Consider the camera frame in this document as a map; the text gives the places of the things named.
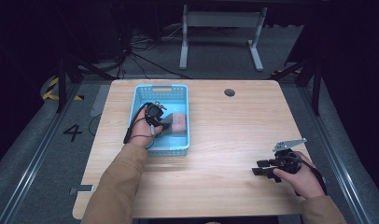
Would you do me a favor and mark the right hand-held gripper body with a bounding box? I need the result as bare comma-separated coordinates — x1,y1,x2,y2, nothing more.
273,138,307,175

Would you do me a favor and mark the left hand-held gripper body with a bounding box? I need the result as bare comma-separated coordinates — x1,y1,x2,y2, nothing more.
145,101,168,127

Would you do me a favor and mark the plain grey glove pink cuff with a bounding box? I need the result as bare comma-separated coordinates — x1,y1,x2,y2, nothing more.
155,111,188,138

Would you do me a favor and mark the light blue plastic basket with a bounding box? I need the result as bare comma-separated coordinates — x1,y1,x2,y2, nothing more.
125,83,190,157

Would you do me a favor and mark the person's left hand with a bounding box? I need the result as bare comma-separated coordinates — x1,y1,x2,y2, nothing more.
128,106,163,148

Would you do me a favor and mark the person's right hand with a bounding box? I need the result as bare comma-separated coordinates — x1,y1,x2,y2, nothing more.
273,151,326,200

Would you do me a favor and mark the black metal stand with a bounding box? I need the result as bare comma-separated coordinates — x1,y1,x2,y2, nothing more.
55,54,117,114
271,55,323,117

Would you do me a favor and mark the left hand-held gripper black cable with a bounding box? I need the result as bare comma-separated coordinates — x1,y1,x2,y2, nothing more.
123,103,156,150

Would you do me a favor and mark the hand-held gripper black cable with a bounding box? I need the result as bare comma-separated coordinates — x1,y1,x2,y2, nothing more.
123,103,156,150
293,154,329,196

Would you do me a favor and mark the right hand-held gripper black cable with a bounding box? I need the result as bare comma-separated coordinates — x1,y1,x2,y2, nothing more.
293,154,329,196

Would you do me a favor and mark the grey metal floor rail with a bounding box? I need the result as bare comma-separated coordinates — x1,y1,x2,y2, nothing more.
0,83,83,224
298,87,372,224

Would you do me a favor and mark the tangle of black floor cables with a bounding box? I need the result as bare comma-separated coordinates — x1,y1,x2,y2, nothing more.
114,22,191,80

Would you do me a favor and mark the small silver floor bracket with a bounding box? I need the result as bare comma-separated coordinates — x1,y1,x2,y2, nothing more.
69,184,95,196

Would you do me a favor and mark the white metal desk frame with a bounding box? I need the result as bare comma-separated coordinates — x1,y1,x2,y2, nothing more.
178,4,269,72

